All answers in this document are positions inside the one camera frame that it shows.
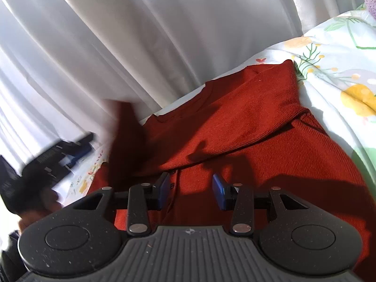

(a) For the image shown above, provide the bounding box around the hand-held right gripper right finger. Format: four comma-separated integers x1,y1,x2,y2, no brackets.
212,174,306,237

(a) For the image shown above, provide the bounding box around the red knit sweater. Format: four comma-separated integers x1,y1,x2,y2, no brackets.
86,59,376,279

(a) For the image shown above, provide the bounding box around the person's left hand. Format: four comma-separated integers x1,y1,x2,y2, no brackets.
18,187,63,234

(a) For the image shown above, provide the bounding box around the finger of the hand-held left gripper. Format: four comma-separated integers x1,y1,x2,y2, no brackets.
57,132,95,172

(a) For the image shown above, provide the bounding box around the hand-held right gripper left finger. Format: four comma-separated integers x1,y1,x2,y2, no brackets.
73,173,171,237

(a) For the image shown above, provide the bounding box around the floral printed bedsheet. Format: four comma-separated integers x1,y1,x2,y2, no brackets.
57,2,376,209

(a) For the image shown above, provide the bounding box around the white curtain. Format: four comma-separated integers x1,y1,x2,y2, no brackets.
0,0,372,180

